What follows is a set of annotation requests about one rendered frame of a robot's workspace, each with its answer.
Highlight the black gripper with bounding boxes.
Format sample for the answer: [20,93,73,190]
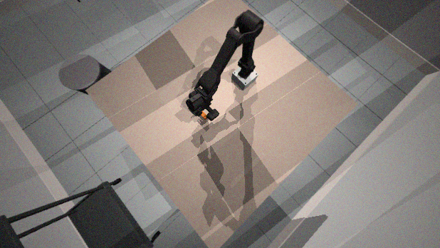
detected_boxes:
[189,91,219,121]

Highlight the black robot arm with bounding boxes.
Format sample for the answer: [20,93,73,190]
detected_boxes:
[186,10,264,117]

